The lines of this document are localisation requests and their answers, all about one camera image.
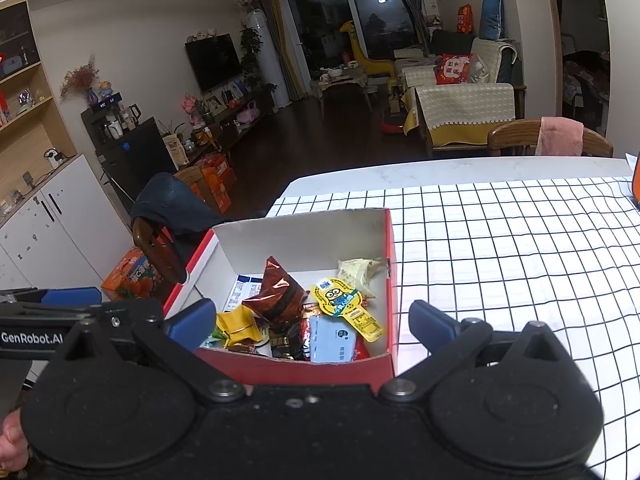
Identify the light blue snack packet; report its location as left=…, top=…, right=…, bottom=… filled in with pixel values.
left=309, top=315, right=359, bottom=364

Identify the patterned window curtain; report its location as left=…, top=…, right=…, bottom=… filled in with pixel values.
left=250, top=0, right=306, bottom=107
left=389, top=0, right=431, bottom=57

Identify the wooden wall shelf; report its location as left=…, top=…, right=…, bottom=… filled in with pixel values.
left=0, top=0, right=79, bottom=212

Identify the person's left hand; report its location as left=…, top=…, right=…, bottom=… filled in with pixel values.
left=0, top=406, right=30, bottom=474

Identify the red printed cushion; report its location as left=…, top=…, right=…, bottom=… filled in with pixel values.
left=434, top=53, right=474, bottom=86

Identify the coffee table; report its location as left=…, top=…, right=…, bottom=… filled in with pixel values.
left=312, top=67, right=381, bottom=112

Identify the white standing air conditioner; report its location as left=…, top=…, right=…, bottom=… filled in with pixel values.
left=247, top=8, right=291, bottom=109

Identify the brown paper bag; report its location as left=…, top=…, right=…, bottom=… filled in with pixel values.
left=162, top=132, right=190, bottom=169

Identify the yellow candy packet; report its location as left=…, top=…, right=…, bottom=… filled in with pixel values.
left=216, top=305, right=261, bottom=349

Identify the red and white cardboard box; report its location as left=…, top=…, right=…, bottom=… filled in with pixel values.
left=162, top=208, right=399, bottom=382

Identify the dried flower vase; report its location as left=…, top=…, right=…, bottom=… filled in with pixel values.
left=60, top=55, right=101, bottom=106

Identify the stack of orange cartons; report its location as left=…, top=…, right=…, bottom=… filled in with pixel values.
left=192, top=154, right=239, bottom=214

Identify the green bar snack packet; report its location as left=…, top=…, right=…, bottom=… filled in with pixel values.
left=200, top=327, right=229, bottom=350

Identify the low television cabinet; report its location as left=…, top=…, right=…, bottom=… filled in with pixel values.
left=200, top=87, right=279, bottom=152

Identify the red snack packet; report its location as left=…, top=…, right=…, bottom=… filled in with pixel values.
left=300, top=317, right=371, bottom=362

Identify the white and blue snack packet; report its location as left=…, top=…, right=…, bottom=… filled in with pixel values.
left=222, top=275, right=264, bottom=314

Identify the orange printed box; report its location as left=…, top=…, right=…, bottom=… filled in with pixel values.
left=101, top=246, right=166, bottom=301

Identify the pale yellow snack packet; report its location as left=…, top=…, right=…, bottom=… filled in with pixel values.
left=336, top=257, right=389, bottom=297

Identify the green potted plant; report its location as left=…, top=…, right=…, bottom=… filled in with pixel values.
left=240, top=27, right=266, bottom=91

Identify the pink towel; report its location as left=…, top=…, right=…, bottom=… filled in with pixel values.
left=535, top=116, right=585, bottom=157

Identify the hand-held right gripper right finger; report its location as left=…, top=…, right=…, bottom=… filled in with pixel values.
left=378, top=300, right=582, bottom=405

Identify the dark blue garment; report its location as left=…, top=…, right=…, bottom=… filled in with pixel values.
left=131, top=172, right=224, bottom=247

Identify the maroon foil snack packet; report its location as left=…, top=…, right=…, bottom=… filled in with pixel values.
left=242, top=256, right=309, bottom=324

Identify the black cabinet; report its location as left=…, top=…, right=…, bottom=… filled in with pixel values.
left=81, top=105, right=179, bottom=202

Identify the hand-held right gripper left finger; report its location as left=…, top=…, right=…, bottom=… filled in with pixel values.
left=49, top=299, right=247, bottom=406

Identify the white floor cabinet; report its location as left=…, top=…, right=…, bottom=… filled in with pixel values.
left=0, top=152, right=134, bottom=292

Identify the yellow cartoon snack packet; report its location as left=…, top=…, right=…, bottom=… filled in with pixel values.
left=311, top=277, right=384, bottom=344

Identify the blue pillow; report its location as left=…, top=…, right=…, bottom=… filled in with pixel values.
left=480, top=0, right=505, bottom=41

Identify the wooden chair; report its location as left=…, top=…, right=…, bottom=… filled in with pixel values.
left=487, top=119, right=615, bottom=158
left=131, top=215, right=189, bottom=284

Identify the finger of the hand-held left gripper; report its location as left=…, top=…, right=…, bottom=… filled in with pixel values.
left=0, top=287, right=103, bottom=306

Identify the black snack packet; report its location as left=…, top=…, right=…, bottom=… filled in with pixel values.
left=267, top=321, right=311, bottom=361

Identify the cream and yellow armchair cover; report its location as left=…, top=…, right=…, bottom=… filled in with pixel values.
left=404, top=83, right=516, bottom=149

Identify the yellow giraffe toy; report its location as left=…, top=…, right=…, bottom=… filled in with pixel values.
left=340, top=20, right=396, bottom=81

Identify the dark brown snack packet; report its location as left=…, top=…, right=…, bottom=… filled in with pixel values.
left=225, top=341, right=273, bottom=357

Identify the black television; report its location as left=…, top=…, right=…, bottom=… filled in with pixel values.
left=185, top=34, right=243, bottom=94

